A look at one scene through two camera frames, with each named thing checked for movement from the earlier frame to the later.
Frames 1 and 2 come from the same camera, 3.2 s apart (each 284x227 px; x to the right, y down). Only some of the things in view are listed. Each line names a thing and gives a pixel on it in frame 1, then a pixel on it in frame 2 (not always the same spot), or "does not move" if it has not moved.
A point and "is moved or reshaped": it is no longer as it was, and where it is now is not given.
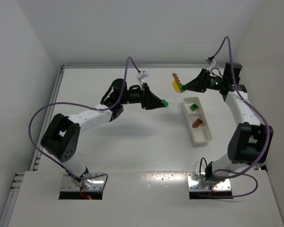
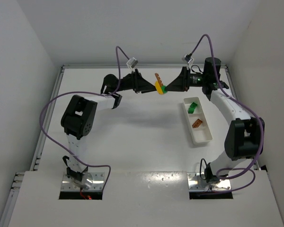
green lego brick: (180, 86) is moved or reshaped
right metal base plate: (197, 182) does not move
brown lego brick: (197, 123) does not move
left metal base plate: (97, 184) does not move
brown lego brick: (177, 80) is moved or reshaped
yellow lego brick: (176, 87) is moved or reshaped
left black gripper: (145, 96) → (135, 81)
